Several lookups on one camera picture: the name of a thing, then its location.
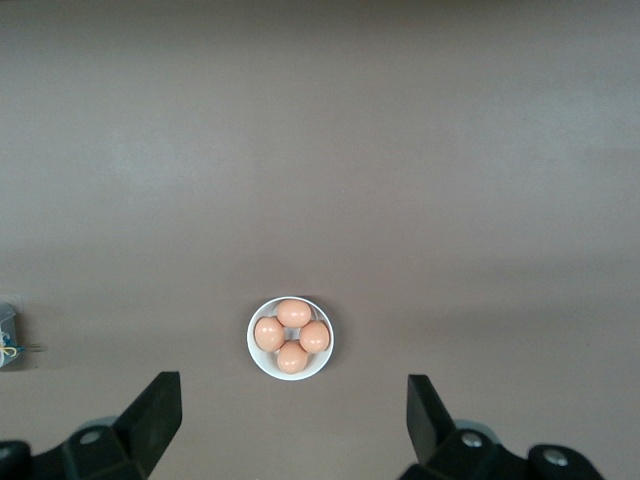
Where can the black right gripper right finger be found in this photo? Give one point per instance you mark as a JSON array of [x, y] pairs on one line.
[[432, 427]]

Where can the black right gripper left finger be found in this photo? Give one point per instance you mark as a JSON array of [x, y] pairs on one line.
[[147, 425]]

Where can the brown egg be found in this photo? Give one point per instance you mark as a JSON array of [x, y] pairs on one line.
[[270, 334], [293, 312], [292, 356], [315, 336]]

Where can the clear plastic egg carton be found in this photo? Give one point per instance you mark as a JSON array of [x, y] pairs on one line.
[[6, 320]]

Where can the white round bowl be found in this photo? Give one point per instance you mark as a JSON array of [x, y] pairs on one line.
[[262, 362]]

